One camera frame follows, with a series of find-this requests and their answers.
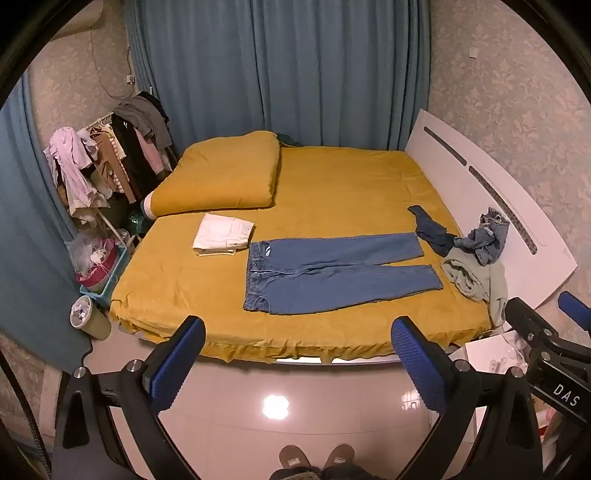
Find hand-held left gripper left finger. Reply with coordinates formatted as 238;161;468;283
53;315;206;480

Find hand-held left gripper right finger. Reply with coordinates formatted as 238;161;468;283
390;316;550;480

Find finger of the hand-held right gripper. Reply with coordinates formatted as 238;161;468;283
558;292;591;335
504;298;561;356

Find blue jeans pants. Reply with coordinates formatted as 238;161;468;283
243;233;443;315

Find folded white pants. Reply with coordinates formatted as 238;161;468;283
192;213;256;256

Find white box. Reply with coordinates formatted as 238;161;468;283
464;333;527;374

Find light green sweatshirt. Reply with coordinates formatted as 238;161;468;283
441;247;509;324

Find bed with yellow sheet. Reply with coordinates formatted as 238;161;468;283
108;138;509;365

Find distressed denim garment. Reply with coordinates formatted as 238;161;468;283
455;208;511;266

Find white headboard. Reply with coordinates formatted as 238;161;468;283
404;109;579;310

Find small trash can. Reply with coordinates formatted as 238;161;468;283
69;295;112;341

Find blue plastic basket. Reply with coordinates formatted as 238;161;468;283
76;231;129;308

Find grey slipper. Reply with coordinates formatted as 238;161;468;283
279;444;311;472
323;443;355;469

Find dark blue garment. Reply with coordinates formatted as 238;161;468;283
407;205;458;257

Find folded yellow duvet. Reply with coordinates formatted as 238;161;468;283
143;130;282;219

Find blue side curtain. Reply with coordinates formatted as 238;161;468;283
0;78;90;374

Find clothes rack with garments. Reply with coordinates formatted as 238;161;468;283
44;91;178;241

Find blue window curtain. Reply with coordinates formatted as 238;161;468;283
122;0;432;151

